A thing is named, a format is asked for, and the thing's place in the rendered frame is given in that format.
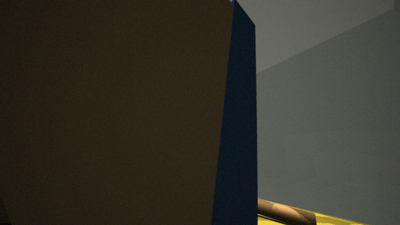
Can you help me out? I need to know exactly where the wooden-handled hammer with black head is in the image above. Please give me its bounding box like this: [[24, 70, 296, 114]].
[[258, 199, 317, 225]]

